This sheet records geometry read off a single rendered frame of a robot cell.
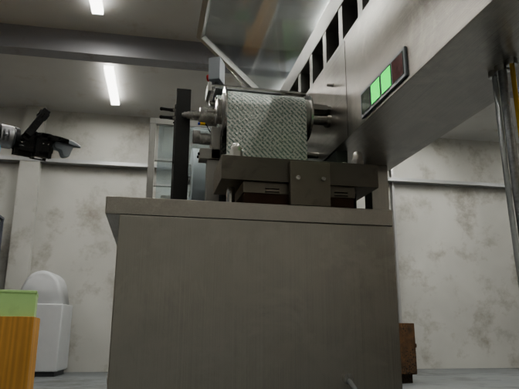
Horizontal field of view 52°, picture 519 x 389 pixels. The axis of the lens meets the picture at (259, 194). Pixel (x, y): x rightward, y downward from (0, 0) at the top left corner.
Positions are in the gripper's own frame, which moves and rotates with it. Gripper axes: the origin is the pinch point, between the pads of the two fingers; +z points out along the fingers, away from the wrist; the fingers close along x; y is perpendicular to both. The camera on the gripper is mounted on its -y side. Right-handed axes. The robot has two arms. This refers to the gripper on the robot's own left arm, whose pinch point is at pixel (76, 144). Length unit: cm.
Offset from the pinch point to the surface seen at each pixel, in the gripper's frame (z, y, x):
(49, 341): 160, 157, -572
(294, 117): 43, -8, 65
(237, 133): 27, 0, 59
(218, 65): 52, -44, 0
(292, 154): 42, 4, 66
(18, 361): 46, 118, -238
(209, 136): 24, 0, 48
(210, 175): 25, 11, 50
